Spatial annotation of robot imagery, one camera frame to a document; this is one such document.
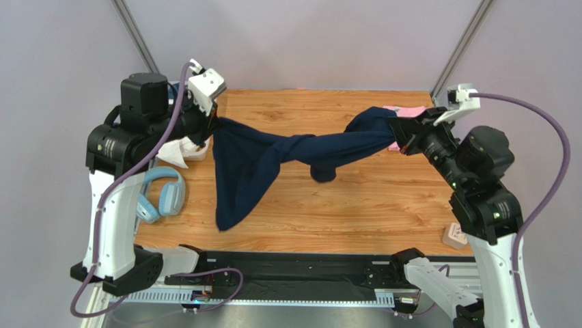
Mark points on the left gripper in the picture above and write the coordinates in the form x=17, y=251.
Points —
x=208, y=126

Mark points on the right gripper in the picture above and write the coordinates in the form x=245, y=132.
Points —
x=410, y=136

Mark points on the navy blue t shirt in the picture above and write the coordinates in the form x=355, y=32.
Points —
x=248, y=161

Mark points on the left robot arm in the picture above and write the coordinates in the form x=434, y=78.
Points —
x=118, y=157

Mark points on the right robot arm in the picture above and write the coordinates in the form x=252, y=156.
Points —
x=488, y=213

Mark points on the folded pink t shirt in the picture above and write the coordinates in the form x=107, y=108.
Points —
x=406, y=112

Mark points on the white laundry basket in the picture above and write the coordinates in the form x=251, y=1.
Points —
x=200, y=153

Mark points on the white t shirt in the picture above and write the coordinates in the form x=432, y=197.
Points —
x=175, y=152

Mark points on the light blue headphones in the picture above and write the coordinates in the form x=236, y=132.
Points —
x=171, y=198

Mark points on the pink cube power socket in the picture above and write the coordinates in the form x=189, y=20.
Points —
x=454, y=237

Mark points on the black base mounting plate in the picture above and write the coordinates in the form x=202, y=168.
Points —
x=269, y=276

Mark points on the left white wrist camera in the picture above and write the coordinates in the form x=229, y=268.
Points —
x=206, y=85

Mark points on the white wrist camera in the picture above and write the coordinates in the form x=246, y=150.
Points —
x=461, y=103
x=206, y=85

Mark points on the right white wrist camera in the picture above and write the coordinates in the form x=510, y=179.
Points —
x=461, y=103

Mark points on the aluminium front rail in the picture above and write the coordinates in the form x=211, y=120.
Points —
x=409, y=302

